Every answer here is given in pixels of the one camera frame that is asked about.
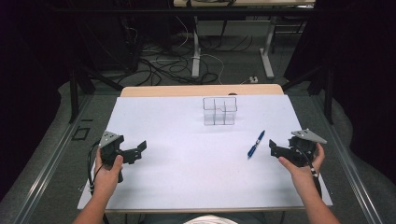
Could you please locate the wooden table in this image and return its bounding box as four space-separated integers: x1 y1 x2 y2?
120 83 285 98

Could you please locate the white floor cable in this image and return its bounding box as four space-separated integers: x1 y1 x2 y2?
200 52 226 86

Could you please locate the blue pen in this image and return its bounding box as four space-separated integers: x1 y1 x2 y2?
247 129 266 160

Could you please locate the light desk top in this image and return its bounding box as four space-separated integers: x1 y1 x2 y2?
173 0 316 8

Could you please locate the black metal stand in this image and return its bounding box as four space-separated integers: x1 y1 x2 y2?
281 63 335 126
68 63 124 124

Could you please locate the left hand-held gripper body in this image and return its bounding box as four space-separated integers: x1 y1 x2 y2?
98 130 125 184

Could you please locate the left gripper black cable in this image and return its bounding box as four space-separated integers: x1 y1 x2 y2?
87 139 108 198

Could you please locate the dark curtain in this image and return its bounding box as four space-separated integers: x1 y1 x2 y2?
0 0 76 200
284 0 396 185

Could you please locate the person's left hand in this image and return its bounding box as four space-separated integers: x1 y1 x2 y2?
92 147 124 195

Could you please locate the white table mat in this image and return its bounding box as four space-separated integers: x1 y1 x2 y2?
77 94 333 211

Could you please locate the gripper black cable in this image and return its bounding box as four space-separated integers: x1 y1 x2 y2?
295 146 324 200
87 139 108 198

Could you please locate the clear acrylic organizer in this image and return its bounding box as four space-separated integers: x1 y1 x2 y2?
202 96 238 127

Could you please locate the metal floor rail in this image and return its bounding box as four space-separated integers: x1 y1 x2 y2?
306 92 386 224
10 92 94 224

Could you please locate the tangle of black floor cables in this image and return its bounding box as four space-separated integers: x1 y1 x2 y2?
124 27 223 87

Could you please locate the person's right hand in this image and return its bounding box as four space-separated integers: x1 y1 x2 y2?
277 142 326 189

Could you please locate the white desk leg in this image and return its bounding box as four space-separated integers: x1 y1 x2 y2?
259 15 278 80
191 15 202 79

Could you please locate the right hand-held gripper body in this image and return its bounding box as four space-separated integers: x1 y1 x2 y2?
287 128 329 168

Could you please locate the person's clothing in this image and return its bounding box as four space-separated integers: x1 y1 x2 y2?
136 212 269 224

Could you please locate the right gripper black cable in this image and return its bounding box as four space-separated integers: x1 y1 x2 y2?
295 146 324 200

